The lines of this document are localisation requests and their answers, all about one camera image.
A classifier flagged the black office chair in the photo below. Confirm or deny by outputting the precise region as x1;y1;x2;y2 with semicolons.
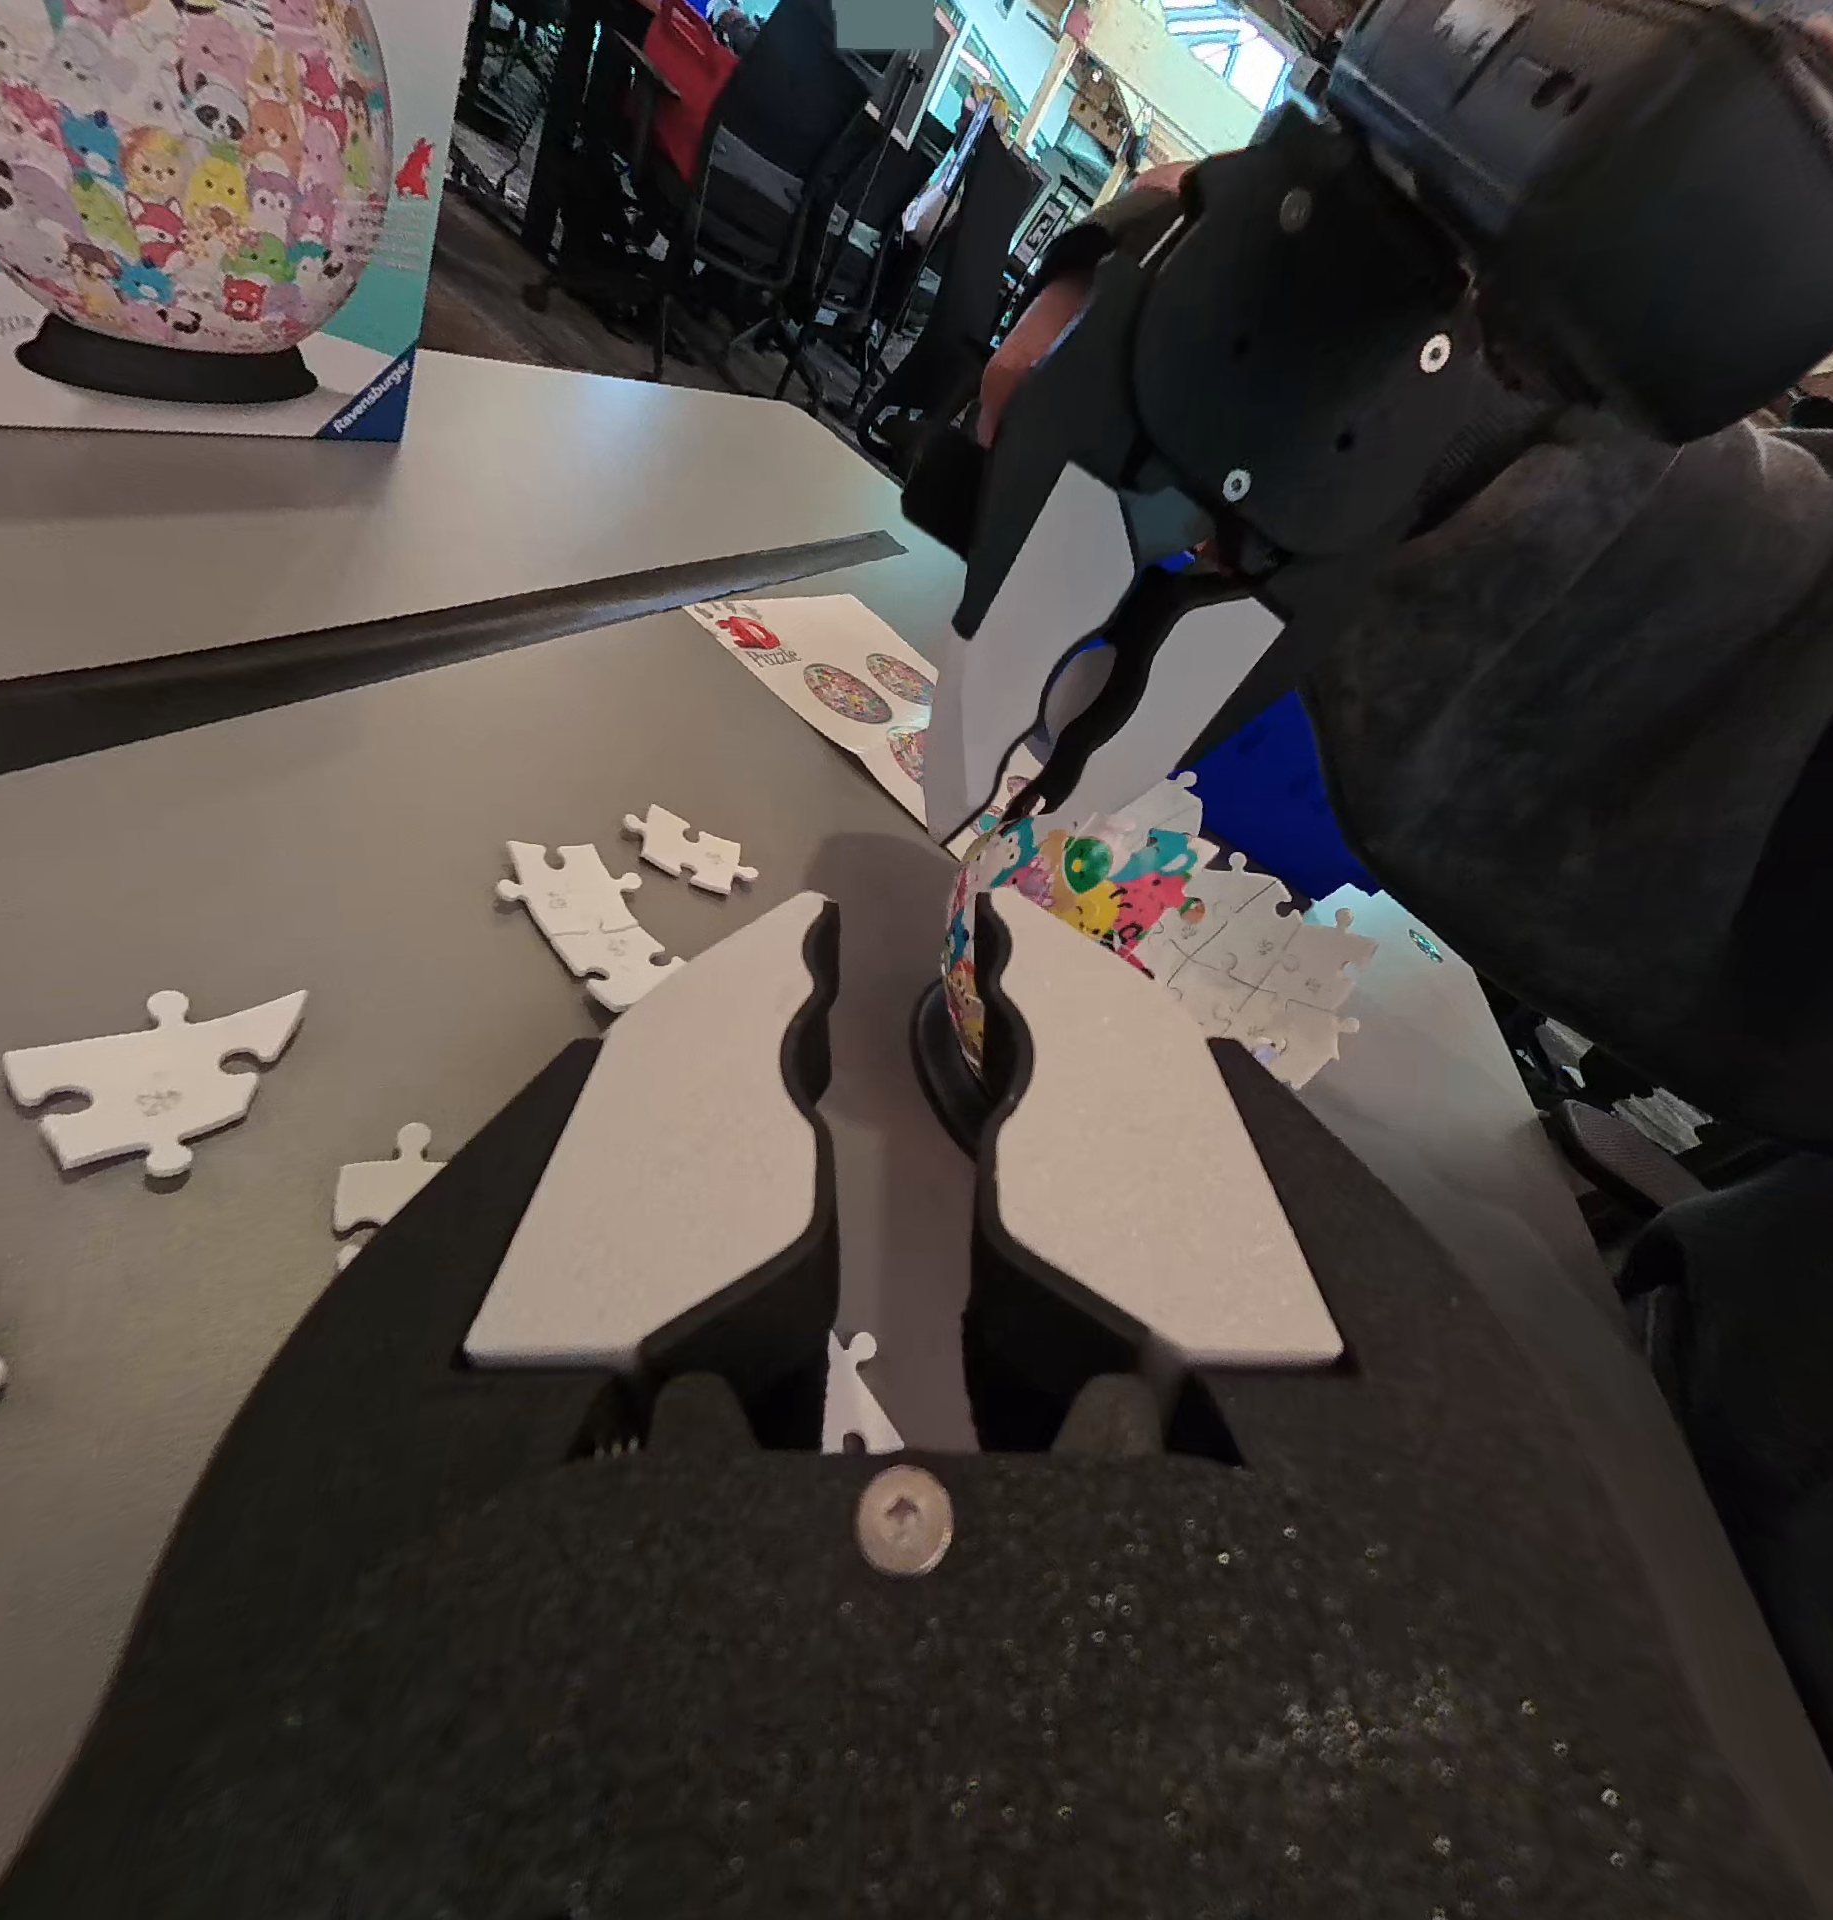
677;0;1053;458

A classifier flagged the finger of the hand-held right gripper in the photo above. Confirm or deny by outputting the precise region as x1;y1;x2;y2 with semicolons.
1014;569;1298;849
950;455;1148;835

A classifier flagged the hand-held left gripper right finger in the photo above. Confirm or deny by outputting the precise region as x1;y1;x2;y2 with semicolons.
977;890;1347;1376

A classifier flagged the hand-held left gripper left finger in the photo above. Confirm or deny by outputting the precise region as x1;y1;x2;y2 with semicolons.
468;895;843;1376

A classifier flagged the printed instruction leaflet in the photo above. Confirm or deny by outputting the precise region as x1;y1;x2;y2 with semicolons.
687;592;955;821

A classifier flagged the person's right hand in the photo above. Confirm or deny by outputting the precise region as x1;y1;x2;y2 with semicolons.
977;165;1194;458

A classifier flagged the colourful puzzle ball box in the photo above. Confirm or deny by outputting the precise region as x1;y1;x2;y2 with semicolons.
0;0;444;449

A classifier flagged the partly built white puzzle ball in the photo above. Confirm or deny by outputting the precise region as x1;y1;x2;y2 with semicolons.
918;785;1377;1141

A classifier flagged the puzzle pieces group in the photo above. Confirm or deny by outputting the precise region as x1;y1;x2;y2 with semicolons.
0;799;912;1458

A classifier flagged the black ball stand ring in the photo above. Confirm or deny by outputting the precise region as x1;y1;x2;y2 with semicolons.
909;974;996;1141

